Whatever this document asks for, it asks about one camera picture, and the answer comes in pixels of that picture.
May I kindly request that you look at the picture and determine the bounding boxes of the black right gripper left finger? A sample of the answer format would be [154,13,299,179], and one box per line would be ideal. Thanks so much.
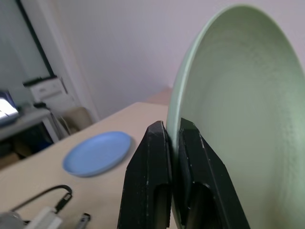
[116,120,173,229]

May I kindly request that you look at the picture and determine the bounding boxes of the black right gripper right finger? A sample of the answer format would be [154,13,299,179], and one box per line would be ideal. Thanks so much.
[177,117,251,229]

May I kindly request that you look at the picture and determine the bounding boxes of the green plate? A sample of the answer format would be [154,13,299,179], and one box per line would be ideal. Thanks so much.
[166,4,305,229]

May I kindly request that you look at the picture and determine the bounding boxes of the blue plate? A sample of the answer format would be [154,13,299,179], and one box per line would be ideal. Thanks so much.
[62,131,132,178]

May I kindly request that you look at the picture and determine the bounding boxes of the black USB plug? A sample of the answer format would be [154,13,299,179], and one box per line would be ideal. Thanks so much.
[74,212,91,229]

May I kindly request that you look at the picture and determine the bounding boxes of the beige chair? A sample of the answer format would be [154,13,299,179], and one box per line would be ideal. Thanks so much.
[59,106,93,135]

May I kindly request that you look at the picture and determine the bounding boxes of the white adapter box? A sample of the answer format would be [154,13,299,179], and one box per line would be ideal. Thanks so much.
[24,207,63,229]

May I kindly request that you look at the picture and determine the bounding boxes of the grey side desk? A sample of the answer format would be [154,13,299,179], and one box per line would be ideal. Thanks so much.
[0,108,60,153]

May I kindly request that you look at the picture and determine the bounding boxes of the white printer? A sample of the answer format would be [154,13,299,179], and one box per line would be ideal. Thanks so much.
[22,75,75,105]

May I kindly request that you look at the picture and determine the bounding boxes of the grey round device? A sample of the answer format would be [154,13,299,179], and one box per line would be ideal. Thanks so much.
[0,211,26,229]

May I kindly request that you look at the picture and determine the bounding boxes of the laptop with lit screen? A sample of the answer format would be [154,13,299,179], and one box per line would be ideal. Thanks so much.
[0,90,20,126]

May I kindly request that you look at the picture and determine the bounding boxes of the black-framed glass partition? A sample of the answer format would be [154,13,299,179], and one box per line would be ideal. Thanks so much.
[17,0,58,79]

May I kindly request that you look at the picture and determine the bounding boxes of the black cable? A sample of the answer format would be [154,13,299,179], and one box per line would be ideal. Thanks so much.
[9,185,73,215]

